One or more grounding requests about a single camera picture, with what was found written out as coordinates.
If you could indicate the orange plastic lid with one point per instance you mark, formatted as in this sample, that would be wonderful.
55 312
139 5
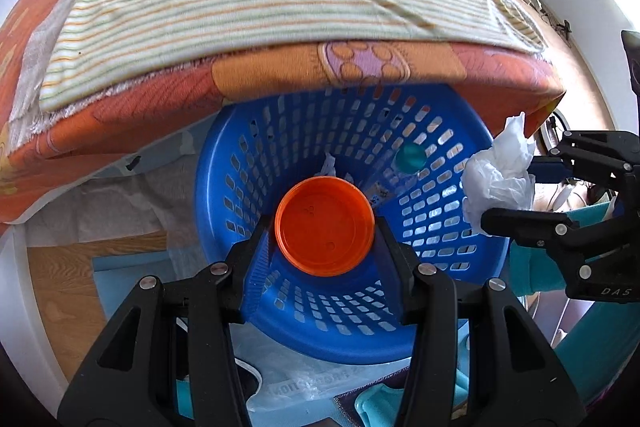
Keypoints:
325 227

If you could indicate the striped cream towel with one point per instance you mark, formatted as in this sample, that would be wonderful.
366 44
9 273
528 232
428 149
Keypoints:
250 7

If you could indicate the small white card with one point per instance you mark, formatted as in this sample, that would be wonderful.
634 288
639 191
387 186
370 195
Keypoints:
378 197

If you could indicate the black and white shoe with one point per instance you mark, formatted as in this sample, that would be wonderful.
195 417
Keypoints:
246 377

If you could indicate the person's teal clothing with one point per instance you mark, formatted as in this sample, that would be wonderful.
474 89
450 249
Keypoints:
600 332

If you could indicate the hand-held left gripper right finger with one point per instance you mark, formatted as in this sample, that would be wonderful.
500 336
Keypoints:
387 257

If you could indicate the white tissue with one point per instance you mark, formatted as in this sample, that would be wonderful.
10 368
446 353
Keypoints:
495 182

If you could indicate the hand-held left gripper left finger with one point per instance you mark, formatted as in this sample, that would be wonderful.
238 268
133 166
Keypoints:
260 267

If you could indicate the white paper scrap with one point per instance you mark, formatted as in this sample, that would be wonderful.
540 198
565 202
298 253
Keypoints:
327 164

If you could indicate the white printed plastic sheet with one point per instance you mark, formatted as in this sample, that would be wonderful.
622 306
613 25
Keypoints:
300 387

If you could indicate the grey cloth under bed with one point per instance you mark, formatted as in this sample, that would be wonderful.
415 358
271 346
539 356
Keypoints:
100 207

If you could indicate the blue plastic laundry basket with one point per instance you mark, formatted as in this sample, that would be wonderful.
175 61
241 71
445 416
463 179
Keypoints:
210 177

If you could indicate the teal plastic item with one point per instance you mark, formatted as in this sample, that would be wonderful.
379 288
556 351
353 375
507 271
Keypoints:
375 407

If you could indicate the beige fringed cloth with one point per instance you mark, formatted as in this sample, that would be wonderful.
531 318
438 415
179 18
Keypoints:
35 57

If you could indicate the dark patterned rug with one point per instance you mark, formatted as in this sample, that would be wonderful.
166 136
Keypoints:
350 399

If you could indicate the teal ball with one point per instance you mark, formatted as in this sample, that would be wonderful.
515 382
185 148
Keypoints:
410 157

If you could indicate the dark speaker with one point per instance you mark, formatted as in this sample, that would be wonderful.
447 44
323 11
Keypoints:
634 62

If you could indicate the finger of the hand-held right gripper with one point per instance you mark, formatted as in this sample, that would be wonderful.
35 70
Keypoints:
590 152
525 224

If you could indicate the orange patterned blanket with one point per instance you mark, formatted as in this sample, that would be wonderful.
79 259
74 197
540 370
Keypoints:
150 107

